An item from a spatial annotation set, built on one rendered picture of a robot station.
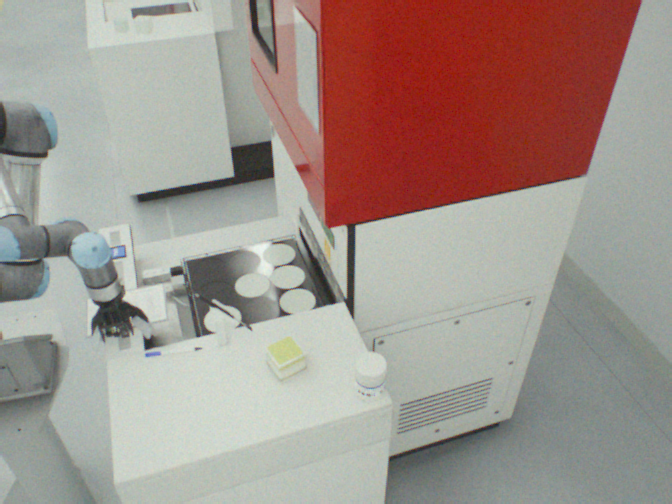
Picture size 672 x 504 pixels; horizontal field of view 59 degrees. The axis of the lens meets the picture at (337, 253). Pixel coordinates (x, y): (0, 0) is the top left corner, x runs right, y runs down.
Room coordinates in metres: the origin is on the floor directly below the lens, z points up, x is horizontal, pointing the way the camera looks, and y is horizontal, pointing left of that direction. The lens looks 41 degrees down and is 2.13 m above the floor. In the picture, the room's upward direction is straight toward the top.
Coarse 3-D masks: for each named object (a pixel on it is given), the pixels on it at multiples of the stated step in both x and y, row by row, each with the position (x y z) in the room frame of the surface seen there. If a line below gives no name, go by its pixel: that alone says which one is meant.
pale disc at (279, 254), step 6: (270, 246) 1.46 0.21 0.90; (276, 246) 1.46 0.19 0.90; (282, 246) 1.46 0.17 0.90; (288, 246) 1.46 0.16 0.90; (264, 252) 1.43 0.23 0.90; (270, 252) 1.43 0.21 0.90; (276, 252) 1.43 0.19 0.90; (282, 252) 1.43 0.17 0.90; (288, 252) 1.43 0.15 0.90; (294, 252) 1.43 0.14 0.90; (264, 258) 1.40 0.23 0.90; (270, 258) 1.40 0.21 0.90; (276, 258) 1.40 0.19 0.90; (282, 258) 1.40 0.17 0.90; (288, 258) 1.40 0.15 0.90; (270, 264) 1.37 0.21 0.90; (276, 264) 1.37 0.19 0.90; (282, 264) 1.37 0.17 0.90
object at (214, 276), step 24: (288, 240) 1.48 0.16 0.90; (192, 264) 1.37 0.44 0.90; (216, 264) 1.37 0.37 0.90; (240, 264) 1.37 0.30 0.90; (264, 264) 1.37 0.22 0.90; (288, 264) 1.37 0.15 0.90; (192, 288) 1.27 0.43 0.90; (216, 288) 1.27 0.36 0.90; (288, 288) 1.26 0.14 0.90; (312, 288) 1.26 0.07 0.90; (240, 312) 1.17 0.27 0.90; (264, 312) 1.17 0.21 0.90; (288, 312) 1.17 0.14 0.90
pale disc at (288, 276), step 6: (276, 270) 1.34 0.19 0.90; (282, 270) 1.34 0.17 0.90; (288, 270) 1.34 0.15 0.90; (294, 270) 1.34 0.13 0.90; (300, 270) 1.34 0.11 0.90; (276, 276) 1.32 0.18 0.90; (282, 276) 1.32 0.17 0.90; (288, 276) 1.32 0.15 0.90; (294, 276) 1.32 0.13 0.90; (300, 276) 1.32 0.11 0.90; (276, 282) 1.29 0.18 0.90; (282, 282) 1.29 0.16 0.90; (288, 282) 1.29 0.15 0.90; (294, 282) 1.29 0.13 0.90; (300, 282) 1.29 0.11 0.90
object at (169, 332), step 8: (168, 280) 1.32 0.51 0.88; (168, 304) 1.22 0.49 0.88; (168, 312) 1.19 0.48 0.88; (176, 312) 1.19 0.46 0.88; (168, 320) 1.16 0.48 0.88; (176, 320) 1.16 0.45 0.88; (160, 328) 1.13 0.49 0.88; (168, 328) 1.13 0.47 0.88; (176, 328) 1.13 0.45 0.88; (152, 336) 1.10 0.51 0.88; (160, 336) 1.10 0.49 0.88; (168, 336) 1.10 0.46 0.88; (176, 336) 1.10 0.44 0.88; (152, 344) 1.07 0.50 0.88; (160, 344) 1.07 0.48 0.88; (168, 344) 1.07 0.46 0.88
